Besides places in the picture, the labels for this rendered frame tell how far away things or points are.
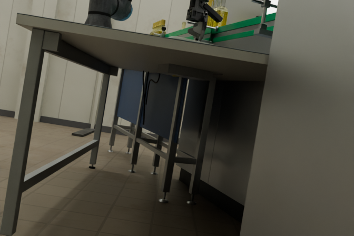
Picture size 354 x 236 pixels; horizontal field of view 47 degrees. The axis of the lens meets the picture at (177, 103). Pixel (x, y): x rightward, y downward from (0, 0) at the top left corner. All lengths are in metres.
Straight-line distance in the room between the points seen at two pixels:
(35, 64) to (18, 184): 0.40
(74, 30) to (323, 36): 0.75
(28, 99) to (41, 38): 0.21
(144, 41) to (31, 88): 0.40
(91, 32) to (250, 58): 0.51
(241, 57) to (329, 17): 0.33
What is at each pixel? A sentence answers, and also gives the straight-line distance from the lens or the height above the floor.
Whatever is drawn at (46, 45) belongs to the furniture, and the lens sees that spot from 1.43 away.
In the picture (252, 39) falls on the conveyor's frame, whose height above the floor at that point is 0.86.
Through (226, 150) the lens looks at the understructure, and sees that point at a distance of 2.28.
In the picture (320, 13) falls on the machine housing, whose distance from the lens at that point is 1.17.
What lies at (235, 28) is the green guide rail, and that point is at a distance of 1.99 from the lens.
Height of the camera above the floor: 0.56
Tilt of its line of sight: level
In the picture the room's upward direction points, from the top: 9 degrees clockwise
